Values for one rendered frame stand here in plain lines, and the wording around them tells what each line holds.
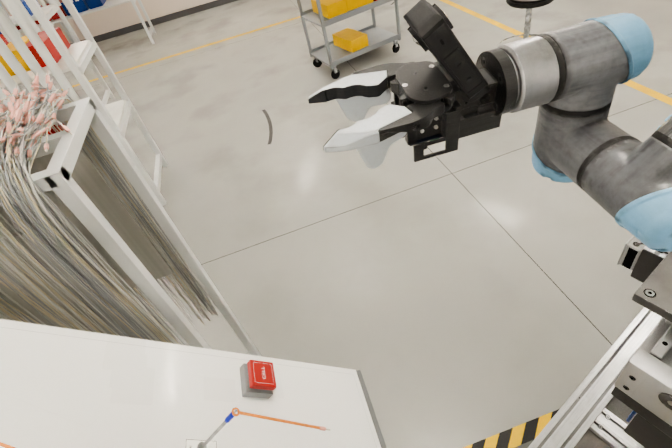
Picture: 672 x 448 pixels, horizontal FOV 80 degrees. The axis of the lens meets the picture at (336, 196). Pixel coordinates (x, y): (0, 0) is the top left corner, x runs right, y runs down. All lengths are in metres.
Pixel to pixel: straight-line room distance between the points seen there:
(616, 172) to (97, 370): 0.73
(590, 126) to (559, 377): 1.57
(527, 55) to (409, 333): 1.71
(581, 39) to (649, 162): 0.14
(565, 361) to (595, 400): 0.33
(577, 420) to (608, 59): 1.37
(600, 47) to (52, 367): 0.79
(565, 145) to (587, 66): 0.09
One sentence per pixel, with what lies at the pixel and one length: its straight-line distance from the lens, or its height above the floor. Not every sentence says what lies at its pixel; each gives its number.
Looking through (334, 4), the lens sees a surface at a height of 0.68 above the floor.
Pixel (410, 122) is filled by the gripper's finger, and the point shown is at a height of 1.58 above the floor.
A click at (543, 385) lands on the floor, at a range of 1.99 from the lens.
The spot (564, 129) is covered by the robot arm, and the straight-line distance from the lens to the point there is 0.55.
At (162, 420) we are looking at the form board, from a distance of 0.73.
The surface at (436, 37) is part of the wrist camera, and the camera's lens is 0.40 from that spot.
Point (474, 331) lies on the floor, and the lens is 2.06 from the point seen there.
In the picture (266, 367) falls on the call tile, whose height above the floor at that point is 1.10.
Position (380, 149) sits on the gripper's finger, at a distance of 0.42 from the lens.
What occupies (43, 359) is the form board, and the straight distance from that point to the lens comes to 0.74.
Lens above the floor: 1.79
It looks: 41 degrees down
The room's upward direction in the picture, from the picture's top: 15 degrees counter-clockwise
